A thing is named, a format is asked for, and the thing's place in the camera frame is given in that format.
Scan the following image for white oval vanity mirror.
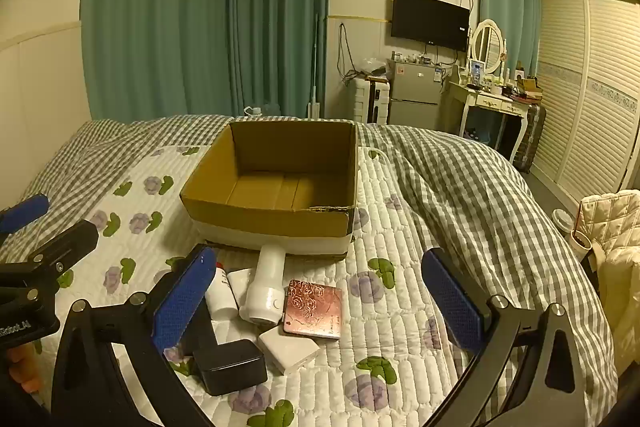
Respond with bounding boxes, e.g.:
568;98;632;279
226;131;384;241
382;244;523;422
471;20;506;76

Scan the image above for dark suitcase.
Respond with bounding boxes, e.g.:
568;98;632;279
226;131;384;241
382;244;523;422
512;104;547;173

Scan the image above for white louvered wardrobe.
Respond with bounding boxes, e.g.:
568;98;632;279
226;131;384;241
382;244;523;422
529;0;640;208

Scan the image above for white floral quilted mat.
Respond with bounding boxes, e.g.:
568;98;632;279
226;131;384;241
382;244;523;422
0;144;501;427

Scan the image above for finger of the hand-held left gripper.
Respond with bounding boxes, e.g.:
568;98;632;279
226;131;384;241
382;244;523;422
0;194;51;236
0;220;100;308

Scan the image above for white handheld device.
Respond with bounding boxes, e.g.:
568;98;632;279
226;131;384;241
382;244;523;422
238;244;289;326

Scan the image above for cardboard box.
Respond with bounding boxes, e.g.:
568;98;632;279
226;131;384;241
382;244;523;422
179;119;359;259

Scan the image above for white dressing table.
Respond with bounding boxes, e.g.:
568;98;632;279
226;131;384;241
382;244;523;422
442;79;534;163

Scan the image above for black box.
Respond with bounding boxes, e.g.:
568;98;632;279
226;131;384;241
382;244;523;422
192;339;269;397

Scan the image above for grey checked blanket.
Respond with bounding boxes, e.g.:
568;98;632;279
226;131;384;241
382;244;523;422
0;114;622;427

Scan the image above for person's left hand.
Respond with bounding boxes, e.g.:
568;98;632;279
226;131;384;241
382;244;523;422
6;341;45;394

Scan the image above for white bottle with red cap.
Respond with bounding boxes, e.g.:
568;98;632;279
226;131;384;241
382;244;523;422
204;261;240;321

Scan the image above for black wall television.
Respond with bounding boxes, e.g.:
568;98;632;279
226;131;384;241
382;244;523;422
391;0;471;53

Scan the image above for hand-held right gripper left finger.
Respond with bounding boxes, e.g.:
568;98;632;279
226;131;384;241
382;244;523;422
51;246;218;427

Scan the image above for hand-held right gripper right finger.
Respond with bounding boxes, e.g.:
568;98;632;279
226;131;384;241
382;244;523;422
421;248;597;427

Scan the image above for black hanging cables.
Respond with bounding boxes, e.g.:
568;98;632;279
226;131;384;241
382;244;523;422
337;24;359;86

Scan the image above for white tube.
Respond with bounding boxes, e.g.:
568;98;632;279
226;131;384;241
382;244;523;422
227;267;259;304

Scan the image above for white box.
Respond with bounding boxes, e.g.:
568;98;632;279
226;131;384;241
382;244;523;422
257;325;320;376

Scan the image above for white suitcase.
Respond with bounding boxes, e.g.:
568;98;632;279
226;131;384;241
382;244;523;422
352;77;391;126

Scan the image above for pink rose-patterned case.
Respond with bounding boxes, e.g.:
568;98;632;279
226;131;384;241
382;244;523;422
282;279;344;342

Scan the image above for cream padded jacket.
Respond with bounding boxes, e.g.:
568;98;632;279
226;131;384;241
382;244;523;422
579;189;640;379

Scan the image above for silver small fridge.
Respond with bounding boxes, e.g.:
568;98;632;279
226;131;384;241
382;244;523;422
387;59;446;128

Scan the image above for white round bin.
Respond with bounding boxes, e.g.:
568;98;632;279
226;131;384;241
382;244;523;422
552;208;576;236

